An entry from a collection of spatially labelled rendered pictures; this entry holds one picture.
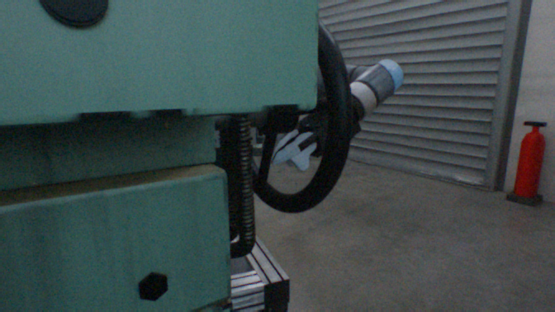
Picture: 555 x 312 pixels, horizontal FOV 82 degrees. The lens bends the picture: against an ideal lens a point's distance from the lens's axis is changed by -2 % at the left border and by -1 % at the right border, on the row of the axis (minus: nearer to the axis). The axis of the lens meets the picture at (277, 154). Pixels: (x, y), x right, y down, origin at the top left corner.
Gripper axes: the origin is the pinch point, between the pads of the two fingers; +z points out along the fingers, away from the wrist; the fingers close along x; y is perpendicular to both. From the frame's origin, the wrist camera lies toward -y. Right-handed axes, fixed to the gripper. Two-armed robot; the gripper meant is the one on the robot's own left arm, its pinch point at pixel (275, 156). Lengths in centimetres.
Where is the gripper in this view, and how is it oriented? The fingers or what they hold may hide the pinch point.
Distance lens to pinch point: 59.5
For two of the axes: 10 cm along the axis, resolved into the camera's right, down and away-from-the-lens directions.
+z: -7.2, 5.9, -3.6
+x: -5.5, -1.8, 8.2
